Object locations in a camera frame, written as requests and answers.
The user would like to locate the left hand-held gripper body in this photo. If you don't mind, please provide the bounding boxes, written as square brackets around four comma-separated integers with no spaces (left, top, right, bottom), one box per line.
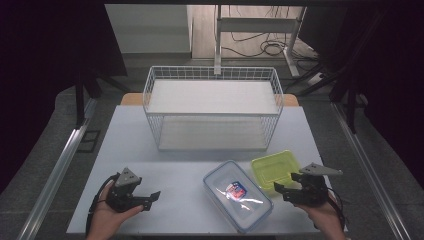
[105,166,148,214]

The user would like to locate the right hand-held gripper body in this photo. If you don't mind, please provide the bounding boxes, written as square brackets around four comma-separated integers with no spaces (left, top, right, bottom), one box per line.
[293,162,344,208]

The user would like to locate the clear blue-rimmed food container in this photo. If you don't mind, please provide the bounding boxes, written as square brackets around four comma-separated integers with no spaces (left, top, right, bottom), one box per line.
[202,159,275,234]

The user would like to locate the white wire shelf rack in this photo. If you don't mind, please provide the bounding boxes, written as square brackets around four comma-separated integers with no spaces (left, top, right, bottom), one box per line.
[142,65,285,153]

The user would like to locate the person's right hand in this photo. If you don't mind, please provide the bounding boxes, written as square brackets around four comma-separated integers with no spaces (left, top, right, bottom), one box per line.
[294,194,348,240]

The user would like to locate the person's left hand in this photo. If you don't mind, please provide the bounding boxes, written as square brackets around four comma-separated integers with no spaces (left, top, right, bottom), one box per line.
[87,181,145,240]

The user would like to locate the green plastic food container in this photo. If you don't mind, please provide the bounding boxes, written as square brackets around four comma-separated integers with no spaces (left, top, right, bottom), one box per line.
[250,149,303,195]

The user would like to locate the black stand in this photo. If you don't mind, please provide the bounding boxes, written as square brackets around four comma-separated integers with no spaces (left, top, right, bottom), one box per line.
[285,56,369,135]
[73,64,130,130]

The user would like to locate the white power strip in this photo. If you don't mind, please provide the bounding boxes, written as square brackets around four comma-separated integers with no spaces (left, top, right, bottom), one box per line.
[307,70,325,87]

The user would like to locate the dark curtain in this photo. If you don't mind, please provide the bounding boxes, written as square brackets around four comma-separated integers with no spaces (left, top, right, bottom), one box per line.
[298,4,424,183]
[0,0,128,195]

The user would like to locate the white cabinet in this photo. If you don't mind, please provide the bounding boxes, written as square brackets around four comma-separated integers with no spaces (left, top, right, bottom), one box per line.
[104,3,193,55]

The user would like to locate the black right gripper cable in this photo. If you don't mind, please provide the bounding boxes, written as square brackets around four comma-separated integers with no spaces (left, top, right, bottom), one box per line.
[328,187,348,232]

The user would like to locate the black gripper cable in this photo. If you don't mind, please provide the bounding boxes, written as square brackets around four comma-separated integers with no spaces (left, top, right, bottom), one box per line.
[328,187,348,232]
[85,172,120,236]

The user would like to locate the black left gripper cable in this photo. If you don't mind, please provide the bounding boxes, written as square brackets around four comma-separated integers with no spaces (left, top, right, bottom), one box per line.
[85,172,120,236]

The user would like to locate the aluminium rail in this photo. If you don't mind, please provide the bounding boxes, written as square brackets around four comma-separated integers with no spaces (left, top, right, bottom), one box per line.
[330,101,414,240]
[16,98,98,240]

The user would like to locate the black square floor frame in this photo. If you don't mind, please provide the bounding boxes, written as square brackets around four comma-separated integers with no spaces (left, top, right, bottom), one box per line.
[76,129,102,154]

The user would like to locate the black floor cables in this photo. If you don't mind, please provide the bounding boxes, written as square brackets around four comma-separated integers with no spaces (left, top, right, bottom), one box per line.
[221,5,319,62]

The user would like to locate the white metal stand frame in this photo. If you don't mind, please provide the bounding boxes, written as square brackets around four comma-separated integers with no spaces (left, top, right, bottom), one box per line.
[214,4,309,79]

